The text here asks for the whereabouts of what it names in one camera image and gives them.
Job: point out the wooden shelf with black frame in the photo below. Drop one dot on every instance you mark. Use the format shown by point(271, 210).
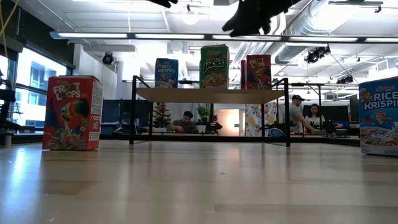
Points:
point(205, 95)

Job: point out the round white pendant lamp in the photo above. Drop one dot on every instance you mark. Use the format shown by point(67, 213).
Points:
point(190, 17)

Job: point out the colourful patterned panel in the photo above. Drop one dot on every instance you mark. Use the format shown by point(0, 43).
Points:
point(253, 119)

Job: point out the large window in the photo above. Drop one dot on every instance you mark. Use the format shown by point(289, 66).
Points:
point(40, 77)

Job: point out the small white pot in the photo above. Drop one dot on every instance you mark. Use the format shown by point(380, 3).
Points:
point(7, 139)

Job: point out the green Apple Jacks cereal box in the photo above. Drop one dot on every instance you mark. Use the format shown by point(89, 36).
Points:
point(214, 67)

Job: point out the round black speaker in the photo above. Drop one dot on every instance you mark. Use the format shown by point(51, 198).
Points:
point(107, 58)

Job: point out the blue Rice Krispies cereal box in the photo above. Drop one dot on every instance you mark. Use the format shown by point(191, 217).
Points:
point(166, 73)
point(379, 118)

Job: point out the red Froot Loops cereal box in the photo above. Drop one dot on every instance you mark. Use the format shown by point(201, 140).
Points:
point(71, 118)
point(243, 74)
point(258, 73)

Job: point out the green potted plant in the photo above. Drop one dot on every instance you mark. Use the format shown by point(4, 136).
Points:
point(203, 119)

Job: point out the person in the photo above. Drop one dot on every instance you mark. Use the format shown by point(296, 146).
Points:
point(295, 113)
point(185, 124)
point(161, 115)
point(314, 117)

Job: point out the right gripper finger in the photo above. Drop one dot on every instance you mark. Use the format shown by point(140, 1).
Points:
point(252, 30)
point(245, 15)

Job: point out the long ceiling light strip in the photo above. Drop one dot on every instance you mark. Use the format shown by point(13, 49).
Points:
point(93, 35)

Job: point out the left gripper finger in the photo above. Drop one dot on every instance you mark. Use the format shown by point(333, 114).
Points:
point(164, 3)

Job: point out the black ceiling spotlight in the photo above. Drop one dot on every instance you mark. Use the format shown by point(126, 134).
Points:
point(317, 53)
point(345, 79)

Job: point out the black aluminium table frame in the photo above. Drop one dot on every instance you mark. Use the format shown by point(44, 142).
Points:
point(217, 138)

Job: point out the silver ventilation duct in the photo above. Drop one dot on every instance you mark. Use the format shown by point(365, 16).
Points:
point(314, 18)

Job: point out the dark computer monitor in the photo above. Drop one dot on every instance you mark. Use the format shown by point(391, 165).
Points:
point(355, 110)

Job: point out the black metal rig frame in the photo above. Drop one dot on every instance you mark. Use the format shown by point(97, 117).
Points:
point(319, 99)

